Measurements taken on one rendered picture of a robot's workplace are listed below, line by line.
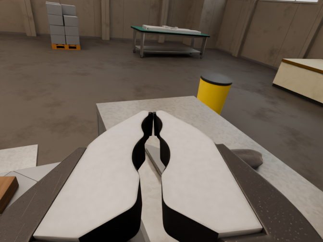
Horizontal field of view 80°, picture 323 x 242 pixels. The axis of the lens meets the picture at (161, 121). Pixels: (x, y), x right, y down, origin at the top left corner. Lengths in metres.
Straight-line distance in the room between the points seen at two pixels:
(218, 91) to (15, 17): 7.80
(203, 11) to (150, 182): 9.70
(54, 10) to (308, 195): 6.78
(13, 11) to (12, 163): 8.15
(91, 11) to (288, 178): 8.92
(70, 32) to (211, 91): 5.17
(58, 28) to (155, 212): 6.65
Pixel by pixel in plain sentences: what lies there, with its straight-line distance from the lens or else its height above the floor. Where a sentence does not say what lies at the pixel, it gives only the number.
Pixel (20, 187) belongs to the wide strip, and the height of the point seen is 0.87.
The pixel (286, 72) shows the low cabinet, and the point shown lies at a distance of 6.11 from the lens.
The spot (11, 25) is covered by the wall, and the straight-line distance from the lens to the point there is 9.21.
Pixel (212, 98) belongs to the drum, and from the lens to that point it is 2.86.
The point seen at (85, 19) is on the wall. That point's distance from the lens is 9.21.
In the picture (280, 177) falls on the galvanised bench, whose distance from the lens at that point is 0.83.
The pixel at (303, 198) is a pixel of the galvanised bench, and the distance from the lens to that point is 0.80.
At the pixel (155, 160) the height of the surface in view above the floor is 1.07.
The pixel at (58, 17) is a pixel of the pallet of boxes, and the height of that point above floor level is 0.87.
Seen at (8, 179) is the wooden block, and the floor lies 0.92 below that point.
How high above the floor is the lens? 1.51
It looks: 30 degrees down
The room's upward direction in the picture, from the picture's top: 8 degrees clockwise
